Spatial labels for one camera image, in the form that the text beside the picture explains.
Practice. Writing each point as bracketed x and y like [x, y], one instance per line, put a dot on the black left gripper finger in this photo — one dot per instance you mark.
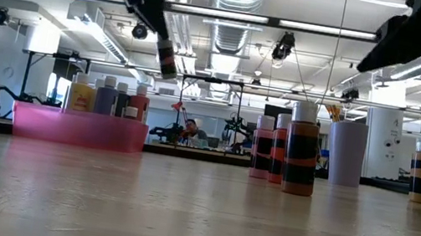
[152, 15]

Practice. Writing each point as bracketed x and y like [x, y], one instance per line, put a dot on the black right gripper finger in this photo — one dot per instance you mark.
[396, 41]

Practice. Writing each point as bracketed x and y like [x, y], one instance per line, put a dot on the small grey paint bottle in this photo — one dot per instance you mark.
[167, 58]

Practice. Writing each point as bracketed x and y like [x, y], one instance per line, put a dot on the large red paint bottle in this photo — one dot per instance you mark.
[141, 100]

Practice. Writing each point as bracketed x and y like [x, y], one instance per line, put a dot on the large black paint bottle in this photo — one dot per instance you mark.
[122, 100]

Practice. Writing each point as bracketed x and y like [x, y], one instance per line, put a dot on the large purple paint bottle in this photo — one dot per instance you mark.
[104, 103]

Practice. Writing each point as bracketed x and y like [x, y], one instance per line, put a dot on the large yellow paint bottle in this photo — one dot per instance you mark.
[80, 99]

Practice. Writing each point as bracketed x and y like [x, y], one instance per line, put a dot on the small mauve paint bottle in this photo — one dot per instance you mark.
[302, 149]

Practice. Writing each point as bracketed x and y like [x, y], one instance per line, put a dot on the black background robot arm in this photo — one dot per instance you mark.
[165, 133]
[14, 97]
[234, 130]

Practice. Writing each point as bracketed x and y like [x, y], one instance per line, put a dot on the small orange-red paint bottle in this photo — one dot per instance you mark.
[279, 146]

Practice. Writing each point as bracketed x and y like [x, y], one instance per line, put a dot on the small pink paint bottle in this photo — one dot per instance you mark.
[262, 143]

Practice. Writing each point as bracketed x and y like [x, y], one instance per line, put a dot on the red desk lamp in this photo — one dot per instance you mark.
[178, 108]

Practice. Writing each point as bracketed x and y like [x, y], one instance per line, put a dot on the white round pillar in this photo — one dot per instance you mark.
[382, 141]

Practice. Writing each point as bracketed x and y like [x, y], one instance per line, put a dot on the black overhead beam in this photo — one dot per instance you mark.
[272, 22]

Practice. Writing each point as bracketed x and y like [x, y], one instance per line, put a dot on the person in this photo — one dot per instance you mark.
[191, 132]

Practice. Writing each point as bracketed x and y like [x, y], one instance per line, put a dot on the lavender cup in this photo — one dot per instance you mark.
[345, 156]

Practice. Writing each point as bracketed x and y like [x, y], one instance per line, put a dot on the pink plastic bin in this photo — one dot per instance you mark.
[77, 128]

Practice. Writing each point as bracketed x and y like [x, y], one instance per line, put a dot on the black monitor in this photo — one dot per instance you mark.
[271, 110]

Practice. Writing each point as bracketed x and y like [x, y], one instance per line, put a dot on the white rectangular air duct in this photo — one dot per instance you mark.
[97, 32]

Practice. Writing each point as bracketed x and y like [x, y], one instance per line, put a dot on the black hanging camera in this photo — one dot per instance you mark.
[283, 45]
[351, 93]

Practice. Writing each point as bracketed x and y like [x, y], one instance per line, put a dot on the black workstation frame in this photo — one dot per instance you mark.
[237, 114]
[26, 76]

